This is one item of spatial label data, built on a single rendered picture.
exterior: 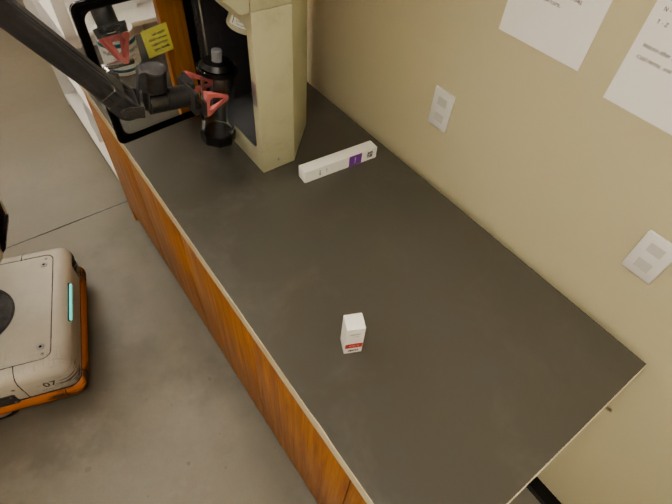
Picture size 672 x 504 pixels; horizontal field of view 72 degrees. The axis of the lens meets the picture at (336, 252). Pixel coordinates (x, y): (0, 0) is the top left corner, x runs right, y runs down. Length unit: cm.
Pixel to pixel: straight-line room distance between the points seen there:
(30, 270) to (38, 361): 45
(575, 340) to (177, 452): 146
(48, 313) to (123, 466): 65
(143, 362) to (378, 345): 134
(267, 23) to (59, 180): 213
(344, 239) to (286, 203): 21
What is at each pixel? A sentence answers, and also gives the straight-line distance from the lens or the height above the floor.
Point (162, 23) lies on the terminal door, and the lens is 145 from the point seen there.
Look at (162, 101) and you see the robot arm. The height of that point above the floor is 119.
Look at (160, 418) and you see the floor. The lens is 209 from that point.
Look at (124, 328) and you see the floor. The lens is 233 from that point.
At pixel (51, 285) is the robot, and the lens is 222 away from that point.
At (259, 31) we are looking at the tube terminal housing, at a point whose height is 137.
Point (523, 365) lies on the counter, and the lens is 116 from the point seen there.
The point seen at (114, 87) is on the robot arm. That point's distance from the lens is 128.
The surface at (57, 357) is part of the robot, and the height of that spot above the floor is 28.
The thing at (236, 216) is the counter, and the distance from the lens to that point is 132.
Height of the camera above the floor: 189
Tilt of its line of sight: 51 degrees down
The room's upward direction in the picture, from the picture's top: 5 degrees clockwise
